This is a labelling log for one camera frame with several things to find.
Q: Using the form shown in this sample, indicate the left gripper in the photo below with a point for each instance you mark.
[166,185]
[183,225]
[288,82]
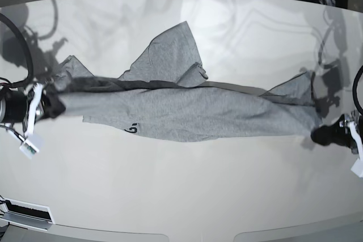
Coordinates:
[347,133]

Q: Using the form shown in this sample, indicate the grey t-shirt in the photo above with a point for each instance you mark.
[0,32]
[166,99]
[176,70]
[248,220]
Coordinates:
[165,95]

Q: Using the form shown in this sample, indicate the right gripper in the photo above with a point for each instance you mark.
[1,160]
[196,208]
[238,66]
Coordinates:
[42,102]

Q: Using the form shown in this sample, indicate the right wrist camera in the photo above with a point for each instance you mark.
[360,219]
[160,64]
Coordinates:
[31,142]

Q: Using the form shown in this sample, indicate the white cable slot panel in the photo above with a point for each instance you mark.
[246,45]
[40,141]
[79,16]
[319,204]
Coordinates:
[26,215]

